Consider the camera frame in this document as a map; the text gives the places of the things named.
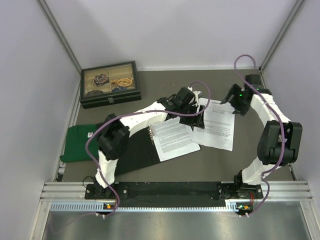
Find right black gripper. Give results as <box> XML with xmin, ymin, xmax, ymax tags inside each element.
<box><xmin>220</xmin><ymin>84</ymin><xmax>249</xmax><ymax>117</ymax></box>

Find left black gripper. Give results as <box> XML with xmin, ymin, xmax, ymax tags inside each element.
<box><xmin>178</xmin><ymin>102</ymin><xmax>205</xmax><ymax>129</ymax></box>

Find printed white paper sheets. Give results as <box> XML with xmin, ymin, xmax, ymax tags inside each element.
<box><xmin>192</xmin><ymin>100</ymin><xmax>235</xmax><ymax>152</ymax></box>

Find white folder black inside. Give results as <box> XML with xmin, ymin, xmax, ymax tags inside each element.
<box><xmin>114</xmin><ymin>128</ymin><xmax>161</xmax><ymax>177</ymax></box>

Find printed text paper sheet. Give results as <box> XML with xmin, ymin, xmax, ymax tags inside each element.
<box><xmin>150</xmin><ymin>117</ymin><xmax>201</xmax><ymax>163</ymax></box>

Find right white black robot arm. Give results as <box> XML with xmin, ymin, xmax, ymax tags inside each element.
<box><xmin>222</xmin><ymin>74</ymin><xmax>303</xmax><ymax>198</ymax></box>

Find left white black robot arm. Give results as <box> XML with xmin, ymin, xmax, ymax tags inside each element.
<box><xmin>95</xmin><ymin>86</ymin><xmax>207</xmax><ymax>199</ymax></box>

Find metal folder clip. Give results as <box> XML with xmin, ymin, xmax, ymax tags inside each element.
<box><xmin>147</xmin><ymin>126</ymin><xmax>155</xmax><ymax>145</ymax></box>

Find dark green glass-lid box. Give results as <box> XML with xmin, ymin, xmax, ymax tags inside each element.
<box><xmin>79</xmin><ymin>61</ymin><xmax>142</xmax><ymax>109</ymax></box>

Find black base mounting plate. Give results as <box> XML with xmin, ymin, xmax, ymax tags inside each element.
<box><xmin>84</xmin><ymin>181</ymin><xmax>263</xmax><ymax>202</ymax></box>

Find green folded t-shirt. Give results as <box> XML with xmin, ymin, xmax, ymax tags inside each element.
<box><xmin>60</xmin><ymin>124</ymin><xmax>98</xmax><ymax>163</ymax></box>

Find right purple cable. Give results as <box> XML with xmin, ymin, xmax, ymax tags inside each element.
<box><xmin>233</xmin><ymin>54</ymin><xmax>287</xmax><ymax>218</ymax></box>

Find purple cable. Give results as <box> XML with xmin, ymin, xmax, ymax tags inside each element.
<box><xmin>233</xmin><ymin>54</ymin><xmax>287</xmax><ymax>218</ymax></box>
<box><xmin>84</xmin><ymin>80</ymin><xmax>211</xmax><ymax>218</ymax></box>

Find aluminium rail frame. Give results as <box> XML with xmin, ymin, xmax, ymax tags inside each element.
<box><xmin>40</xmin><ymin>181</ymin><xmax>313</xmax><ymax>202</ymax></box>

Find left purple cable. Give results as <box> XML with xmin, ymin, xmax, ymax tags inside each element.
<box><xmin>84</xmin><ymin>80</ymin><xmax>211</xmax><ymax>218</ymax></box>

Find grey slotted cable duct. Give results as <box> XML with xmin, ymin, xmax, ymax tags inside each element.
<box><xmin>50</xmin><ymin>201</ymin><xmax>250</xmax><ymax>213</ymax></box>

